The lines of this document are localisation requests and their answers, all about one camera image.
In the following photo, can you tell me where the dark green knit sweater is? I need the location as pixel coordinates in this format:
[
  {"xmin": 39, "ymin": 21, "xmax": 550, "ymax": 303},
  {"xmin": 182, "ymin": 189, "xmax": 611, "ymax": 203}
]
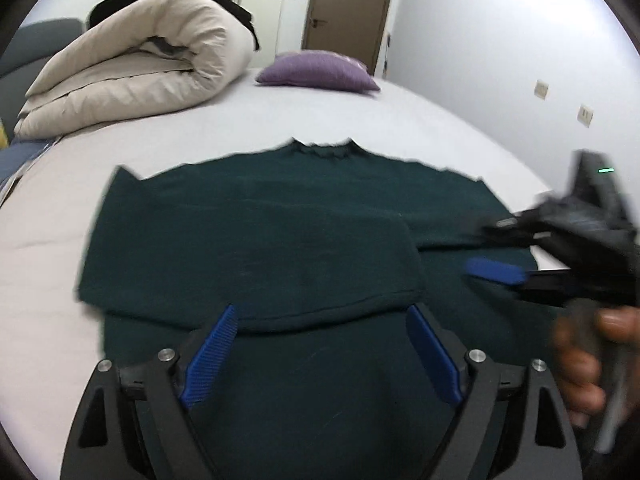
[{"xmin": 77, "ymin": 142, "xmax": 554, "ymax": 479}]

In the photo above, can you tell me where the grey upholstered headboard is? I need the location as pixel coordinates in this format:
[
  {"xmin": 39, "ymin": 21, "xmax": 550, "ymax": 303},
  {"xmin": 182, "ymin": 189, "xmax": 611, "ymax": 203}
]
[{"xmin": 1, "ymin": 18, "xmax": 84, "ymax": 136}]

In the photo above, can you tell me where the wall socket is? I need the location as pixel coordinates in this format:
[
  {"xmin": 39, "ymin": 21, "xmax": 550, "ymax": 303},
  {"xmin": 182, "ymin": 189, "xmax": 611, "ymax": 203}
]
[
  {"xmin": 577, "ymin": 105, "xmax": 593, "ymax": 127},
  {"xmin": 534, "ymin": 80, "xmax": 549, "ymax": 100}
]

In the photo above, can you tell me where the yellow cushion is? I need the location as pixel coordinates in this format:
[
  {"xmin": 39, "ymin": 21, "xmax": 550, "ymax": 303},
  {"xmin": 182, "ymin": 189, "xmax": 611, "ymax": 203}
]
[{"xmin": 0, "ymin": 120, "xmax": 10, "ymax": 150}]

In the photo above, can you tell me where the rolled beige duvet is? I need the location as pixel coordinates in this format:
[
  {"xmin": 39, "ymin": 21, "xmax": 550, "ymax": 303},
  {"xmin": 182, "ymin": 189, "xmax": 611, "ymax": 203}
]
[{"xmin": 14, "ymin": 0, "xmax": 254, "ymax": 141}]

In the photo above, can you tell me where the upper wall socket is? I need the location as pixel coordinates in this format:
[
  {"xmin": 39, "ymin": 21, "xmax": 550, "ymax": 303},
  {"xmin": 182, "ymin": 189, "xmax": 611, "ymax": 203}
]
[{"xmin": 534, "ymin": 80, "xmax": 549, "ymax": 100}]

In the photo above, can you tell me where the purple cushion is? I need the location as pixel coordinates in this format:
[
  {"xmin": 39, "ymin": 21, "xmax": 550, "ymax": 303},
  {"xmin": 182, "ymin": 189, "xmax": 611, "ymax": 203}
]
[{"xmin": 256, "ymin": 50, "xmax": 380, "ymax": 93}]

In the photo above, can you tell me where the lower wall socket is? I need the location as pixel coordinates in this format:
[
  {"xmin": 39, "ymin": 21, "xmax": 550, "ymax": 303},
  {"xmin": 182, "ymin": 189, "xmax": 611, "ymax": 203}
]
[{"xmin": 577, "ymin": 105, "xmax": 593, "ymax": 127}]

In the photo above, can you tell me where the blue pillow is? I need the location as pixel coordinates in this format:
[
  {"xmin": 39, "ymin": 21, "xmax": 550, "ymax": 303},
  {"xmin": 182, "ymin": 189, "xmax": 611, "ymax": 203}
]
[{"xmin": 1, "ymin": 140, "xmax": 56, "ymax": 202}]

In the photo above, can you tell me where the brown wooden door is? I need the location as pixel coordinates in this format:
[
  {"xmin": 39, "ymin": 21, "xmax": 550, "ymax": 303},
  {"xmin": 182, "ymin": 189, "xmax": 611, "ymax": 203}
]
[{"xmin": 303, "ymin": 0, "xmax": 390, "ymax": 74}]

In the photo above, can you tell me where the right hand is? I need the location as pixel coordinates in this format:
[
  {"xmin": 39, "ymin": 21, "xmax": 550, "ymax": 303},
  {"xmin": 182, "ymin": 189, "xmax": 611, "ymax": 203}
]
[{"xmin": 552, "ymin": 307, "xmax": 639, "ymax": 428}]

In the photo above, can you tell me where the black camera box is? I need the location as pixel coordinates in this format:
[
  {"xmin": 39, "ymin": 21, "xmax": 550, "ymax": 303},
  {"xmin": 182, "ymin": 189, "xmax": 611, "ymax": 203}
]
[{"xmin": 570, "ymin": 150, "xmax": 628, "ymax": 221}]

